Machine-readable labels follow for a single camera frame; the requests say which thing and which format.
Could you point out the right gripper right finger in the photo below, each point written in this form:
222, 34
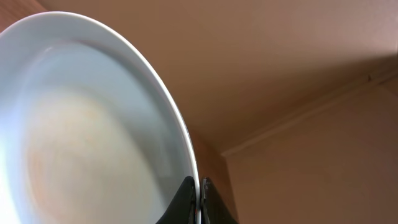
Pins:
213, 209

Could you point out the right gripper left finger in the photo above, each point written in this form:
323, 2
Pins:
182, 209

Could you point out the white plate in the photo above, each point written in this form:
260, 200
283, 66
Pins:
89, 132

